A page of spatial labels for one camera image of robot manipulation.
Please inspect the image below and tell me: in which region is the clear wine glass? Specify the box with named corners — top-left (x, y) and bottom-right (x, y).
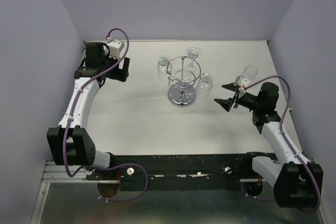
top-left (241, 65), bottom-right (258, 82)

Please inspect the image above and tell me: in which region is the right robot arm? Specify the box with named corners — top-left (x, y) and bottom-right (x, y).
top-left (215, 82), bottom-right (323, 211)

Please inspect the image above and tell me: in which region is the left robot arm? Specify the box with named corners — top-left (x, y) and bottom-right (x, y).
top-left (47, 38), bottom-right (130, 179)

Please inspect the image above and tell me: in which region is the right hanging wine glass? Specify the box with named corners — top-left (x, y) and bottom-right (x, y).
top-left (196, 73), bottom-right (214, 98)

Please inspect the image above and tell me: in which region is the back left wine glass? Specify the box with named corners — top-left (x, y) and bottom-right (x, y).
top-left (157, 55), bottom-right (172, 81)

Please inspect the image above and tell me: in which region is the chrome wine glass rack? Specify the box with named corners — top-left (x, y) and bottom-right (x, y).
top-left (166, 56), bottom-right (202, 108)

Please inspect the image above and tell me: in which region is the back upright wine glass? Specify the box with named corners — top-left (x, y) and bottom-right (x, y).
top-left (186, 47), bottom-right (202, 69)

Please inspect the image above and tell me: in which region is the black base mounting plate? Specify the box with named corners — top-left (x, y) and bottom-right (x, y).
top-left (86, 152), bottom-right (266, 196)

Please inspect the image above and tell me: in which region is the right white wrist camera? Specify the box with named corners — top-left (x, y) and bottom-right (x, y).
top-left (234, 75), bottom-right (250, 98)

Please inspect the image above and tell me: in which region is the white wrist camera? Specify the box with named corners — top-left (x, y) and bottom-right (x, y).
top-left (107, 38), bottom-right (125, 60)
top-left (234, 75), bottom-right (250, 98)

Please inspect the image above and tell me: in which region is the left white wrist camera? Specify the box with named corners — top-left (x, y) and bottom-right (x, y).
top-left (107, 38), bottom-right (125, 60)

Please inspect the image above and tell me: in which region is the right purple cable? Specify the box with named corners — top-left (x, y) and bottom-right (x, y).
top-left (241, 76), bottom-right (322, 213)

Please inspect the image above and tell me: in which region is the aluminium rail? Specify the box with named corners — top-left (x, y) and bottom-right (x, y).
top-left (41, 162), bottom-right (87, 183)

